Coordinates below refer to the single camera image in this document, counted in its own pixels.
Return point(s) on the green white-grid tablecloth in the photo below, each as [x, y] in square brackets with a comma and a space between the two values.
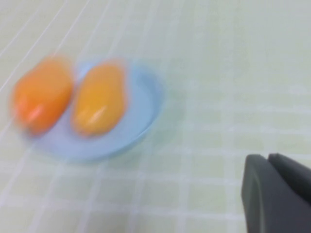
[218, 72]

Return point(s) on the light blue round plate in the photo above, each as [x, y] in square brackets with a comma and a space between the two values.
[141, 116]

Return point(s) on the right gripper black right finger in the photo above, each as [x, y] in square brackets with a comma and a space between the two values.
[294, 177]

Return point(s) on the small yellow-orange mango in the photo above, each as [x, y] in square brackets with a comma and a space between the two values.
[99, 99]

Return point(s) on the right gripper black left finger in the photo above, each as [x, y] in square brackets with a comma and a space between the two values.
[267, 206]

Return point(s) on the large orange mango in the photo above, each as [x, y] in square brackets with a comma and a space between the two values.
[41, 94]

